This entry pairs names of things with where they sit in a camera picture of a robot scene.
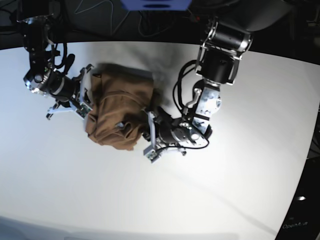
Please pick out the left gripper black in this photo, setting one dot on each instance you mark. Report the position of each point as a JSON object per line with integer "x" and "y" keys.
{"x": 193, "y": 134}

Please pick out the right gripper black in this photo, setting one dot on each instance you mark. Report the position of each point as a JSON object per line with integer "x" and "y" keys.
{"x": 59, "y": 86}

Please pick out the tan brown T-shirt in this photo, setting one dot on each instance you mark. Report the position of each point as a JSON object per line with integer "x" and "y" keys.
{"x": 121, "y": 98}

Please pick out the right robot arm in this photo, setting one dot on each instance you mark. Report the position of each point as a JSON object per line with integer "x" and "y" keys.
{"x": 49, "y": 67}

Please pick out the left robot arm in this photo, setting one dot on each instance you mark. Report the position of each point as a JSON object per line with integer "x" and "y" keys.
{"x": 196, "y": 93}

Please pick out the blue box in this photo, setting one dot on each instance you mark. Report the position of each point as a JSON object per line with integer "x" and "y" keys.
{"x": 156, "y": 5}

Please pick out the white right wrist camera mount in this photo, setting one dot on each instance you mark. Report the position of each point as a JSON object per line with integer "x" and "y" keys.
{"x": 73, "y": 105}

